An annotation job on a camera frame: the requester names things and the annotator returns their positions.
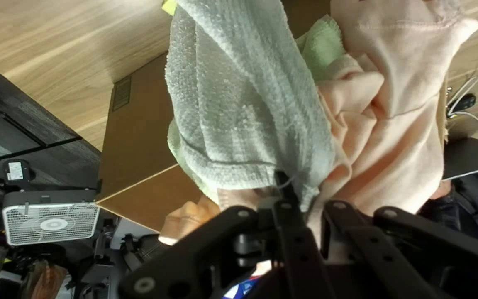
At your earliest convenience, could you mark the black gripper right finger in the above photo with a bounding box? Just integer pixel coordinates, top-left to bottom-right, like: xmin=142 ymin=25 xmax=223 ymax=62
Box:
xmin=320 ymin=198 xmax=478 ymax=299

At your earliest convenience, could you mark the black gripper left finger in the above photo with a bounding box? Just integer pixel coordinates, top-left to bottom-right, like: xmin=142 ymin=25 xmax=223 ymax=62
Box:
xmin=117 ymin=171 xmax=335 ymax=299

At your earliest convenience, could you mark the white towel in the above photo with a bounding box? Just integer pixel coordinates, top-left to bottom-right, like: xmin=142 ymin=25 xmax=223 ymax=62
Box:
xmin=162 ymin=0 xmax=336 ymax=214

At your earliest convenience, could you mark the peach cloth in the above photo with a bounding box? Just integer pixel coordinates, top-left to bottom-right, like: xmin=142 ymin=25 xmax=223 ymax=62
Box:
xmin=159 ymin=0 xmax=478 ymax=241

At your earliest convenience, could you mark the brown cardboard box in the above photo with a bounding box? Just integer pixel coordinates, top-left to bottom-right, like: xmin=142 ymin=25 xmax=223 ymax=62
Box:
xmin=94 ymin=52 xmax=220 ymax=234

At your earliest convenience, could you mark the grey laptop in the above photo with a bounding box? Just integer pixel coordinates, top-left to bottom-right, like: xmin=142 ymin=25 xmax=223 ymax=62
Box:
xmin=443 ymin=136 xmax=478 ymax=181

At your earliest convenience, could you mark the yellow-green cloth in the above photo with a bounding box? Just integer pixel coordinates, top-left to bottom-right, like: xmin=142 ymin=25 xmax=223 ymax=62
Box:
xmin=159 ymin=0 xmax=346 ymax=82

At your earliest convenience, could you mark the white perforated square device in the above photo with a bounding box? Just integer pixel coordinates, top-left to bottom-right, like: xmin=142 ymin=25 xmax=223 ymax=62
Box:
xmin=0 ymin=201 xmax=102 ymax=248

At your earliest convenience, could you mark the black tripod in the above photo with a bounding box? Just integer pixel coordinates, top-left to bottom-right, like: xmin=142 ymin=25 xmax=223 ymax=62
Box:
xmin=0 ymin=105 xmax=86 ymax=168

